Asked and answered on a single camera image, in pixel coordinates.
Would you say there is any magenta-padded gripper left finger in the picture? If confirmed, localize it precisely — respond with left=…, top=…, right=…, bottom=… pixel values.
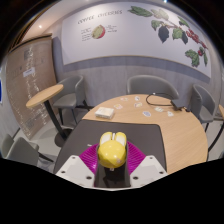
left=54, top=142, right=100, bottom=188

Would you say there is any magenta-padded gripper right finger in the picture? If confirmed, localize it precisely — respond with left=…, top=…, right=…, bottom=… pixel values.
left=125, top=140, right=169, bottom=188

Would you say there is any dark grey mouse pad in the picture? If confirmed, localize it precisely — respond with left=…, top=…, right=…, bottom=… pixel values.
left=53, top=119, right=168, bottom=175

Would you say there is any grey upholstered chair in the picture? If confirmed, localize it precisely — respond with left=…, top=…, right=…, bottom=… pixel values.
left=190, top=83, right=218, bottom=133
left=52, top=74, right=91, bottom=126
left=126, top=74, right=181, bottom=100
left=0, top=133, right=54, bottom=167

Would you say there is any small white box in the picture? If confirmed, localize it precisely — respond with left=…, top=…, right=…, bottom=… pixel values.
left=94, top=106, right=116, bottom=120

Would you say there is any black flat adapter box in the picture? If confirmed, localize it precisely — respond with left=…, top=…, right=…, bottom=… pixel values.
left=171, top=97, right=190, bottom=111

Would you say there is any black cable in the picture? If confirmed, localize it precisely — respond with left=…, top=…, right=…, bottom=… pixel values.
left=145, top=92, right=175, bottom=108

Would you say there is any wooden wall board with writing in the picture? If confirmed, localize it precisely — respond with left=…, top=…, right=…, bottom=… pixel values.
left=5, top=34, right=59, bottom=139

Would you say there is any coffee plant wall mural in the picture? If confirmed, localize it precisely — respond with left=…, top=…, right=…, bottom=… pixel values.
left=60, top=1, right=213, bottom=79

